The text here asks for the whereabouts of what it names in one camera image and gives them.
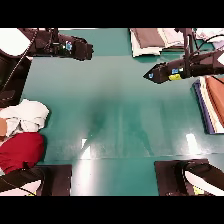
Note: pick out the purple garment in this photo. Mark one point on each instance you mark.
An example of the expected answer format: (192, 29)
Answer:
(201, 103)

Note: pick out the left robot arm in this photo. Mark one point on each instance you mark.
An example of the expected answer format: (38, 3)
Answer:
(43, 43)

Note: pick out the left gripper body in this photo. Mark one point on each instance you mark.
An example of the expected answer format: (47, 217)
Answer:
(82, 50)

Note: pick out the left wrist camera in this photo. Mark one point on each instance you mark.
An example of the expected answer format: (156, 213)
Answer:
(54, 35)

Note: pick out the grey-brown garment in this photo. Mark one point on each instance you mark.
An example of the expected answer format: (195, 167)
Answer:
(150, 36)

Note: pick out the red garment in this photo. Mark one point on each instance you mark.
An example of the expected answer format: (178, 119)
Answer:
(20, 150)

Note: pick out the white garment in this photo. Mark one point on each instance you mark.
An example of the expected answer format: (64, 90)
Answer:
(209, 106)
(143, 51)
(210, 33)

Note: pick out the cream garment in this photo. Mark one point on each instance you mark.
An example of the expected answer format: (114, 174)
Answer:
(171, 36)

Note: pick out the orange-brown garment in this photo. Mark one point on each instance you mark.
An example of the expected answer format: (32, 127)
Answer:
(216, 96)

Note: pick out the white T-shirt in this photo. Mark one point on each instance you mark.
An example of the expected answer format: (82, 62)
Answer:
(30, 113)

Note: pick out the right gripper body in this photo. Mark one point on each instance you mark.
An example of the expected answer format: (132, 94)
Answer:
(163, 72)

